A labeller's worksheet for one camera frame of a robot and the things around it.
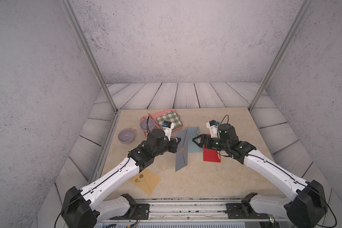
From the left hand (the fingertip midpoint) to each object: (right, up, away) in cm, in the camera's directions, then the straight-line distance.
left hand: (183, 140), depth 73 cm
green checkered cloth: (-7, +14, +42) cm, 45 cm away
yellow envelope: (-21, -25, +12) cm, 35 cm away
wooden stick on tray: (-21, +10, +38) cm, 45 cm away
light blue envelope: (+9, +1, +32) cm, 34 cm away
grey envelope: (-1, -11, +6) cm, 13 cm away
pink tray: (-21, +13, +43) cm, 50 cm away
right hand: (+8, -1, +3) cm, 9 cm away
